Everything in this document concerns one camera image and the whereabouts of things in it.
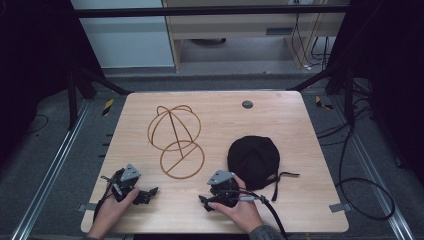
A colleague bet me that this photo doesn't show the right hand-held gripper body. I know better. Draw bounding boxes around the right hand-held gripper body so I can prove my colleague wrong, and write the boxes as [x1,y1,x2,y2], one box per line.
[206,169,242,208]

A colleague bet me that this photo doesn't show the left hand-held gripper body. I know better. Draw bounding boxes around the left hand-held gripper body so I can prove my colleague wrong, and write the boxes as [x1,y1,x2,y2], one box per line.
[100,163,142,203]

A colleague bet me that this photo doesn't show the black cap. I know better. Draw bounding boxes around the black cap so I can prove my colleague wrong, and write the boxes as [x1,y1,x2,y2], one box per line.
[226,134,301,203]

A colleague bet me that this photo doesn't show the person's right hand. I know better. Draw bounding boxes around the person's right hand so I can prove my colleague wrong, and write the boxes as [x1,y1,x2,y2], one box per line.
[207,175,265,235]

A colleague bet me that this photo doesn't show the person's left hand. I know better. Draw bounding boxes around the person's left hand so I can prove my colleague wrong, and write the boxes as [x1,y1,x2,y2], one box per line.
[87,187,141,238]

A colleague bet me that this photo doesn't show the yellow black tape strip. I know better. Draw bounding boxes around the yellow black tape strip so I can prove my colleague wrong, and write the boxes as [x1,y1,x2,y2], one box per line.
[314,95,335,111]
[101,97,115,117]

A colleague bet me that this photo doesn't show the black stand legs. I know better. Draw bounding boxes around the black stand legs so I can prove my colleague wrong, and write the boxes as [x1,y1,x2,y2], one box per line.
[287,64,357,127]
[65,61,134,131]

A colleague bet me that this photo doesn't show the white cabinet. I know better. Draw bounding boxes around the white cabinet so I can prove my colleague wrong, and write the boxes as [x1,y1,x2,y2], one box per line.
[69,0,176,70]

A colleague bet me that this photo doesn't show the dark curtain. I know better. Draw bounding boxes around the dark curtain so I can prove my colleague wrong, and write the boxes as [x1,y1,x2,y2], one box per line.
[324,0,424,188]
[0,0,105,168]

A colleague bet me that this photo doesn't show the light wooden desk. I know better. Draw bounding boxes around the light wooden desk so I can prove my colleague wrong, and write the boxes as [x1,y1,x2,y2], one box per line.
[161,0,352,73]

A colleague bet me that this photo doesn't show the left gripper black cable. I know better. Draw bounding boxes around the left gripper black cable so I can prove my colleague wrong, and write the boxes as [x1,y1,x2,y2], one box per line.
[92,169,125,223]

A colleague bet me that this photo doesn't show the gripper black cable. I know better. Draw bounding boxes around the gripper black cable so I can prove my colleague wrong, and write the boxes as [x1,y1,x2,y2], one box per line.
[92,169,125,223]
[237,187,290,240]

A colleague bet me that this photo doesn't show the grey table bracket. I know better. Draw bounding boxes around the grey table bracket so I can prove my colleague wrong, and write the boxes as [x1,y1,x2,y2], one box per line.
[76,202,98,213]
[328,202,353,214]

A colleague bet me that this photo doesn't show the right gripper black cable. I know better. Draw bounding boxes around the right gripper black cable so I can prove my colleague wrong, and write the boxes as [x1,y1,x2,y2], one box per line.
[237,187,290,240]

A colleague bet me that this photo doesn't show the metal floor rail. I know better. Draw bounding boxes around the metal floor rail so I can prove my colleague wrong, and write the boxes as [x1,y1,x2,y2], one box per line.
[329,95,417,240]
[10,99,92,240]

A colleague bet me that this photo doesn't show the brown wire hat stand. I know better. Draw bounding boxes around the brown wire hat stand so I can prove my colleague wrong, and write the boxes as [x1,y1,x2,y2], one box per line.
[146,104,206,181]

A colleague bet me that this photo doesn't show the thin black floor cable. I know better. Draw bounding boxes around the thin black floor cable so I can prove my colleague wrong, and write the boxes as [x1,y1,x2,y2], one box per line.
[25,113,50,135]

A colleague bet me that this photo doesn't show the long black floor cable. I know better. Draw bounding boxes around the long black floor cable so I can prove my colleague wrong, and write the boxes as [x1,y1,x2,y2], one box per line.
[315,98,397,221]

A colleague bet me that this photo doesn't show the hanging black desk cables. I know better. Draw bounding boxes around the hanging black desk cables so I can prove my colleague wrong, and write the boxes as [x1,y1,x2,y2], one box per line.
[290,12,332,72]

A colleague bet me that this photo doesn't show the black horizontal frame bar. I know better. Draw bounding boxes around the black horizontal frame bar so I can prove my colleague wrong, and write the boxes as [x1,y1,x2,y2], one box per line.
[71,4,350,20]

